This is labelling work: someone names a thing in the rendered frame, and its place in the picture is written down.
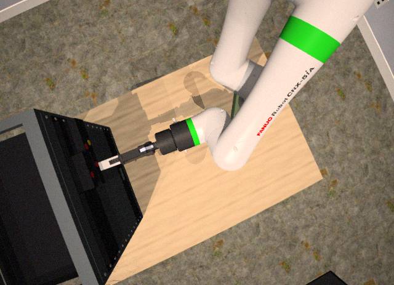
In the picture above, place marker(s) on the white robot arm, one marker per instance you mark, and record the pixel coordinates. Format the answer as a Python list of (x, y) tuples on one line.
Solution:
[(314, 30)]

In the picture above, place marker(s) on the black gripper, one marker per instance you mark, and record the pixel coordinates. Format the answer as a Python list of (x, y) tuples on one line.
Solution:
[(164, 142)]

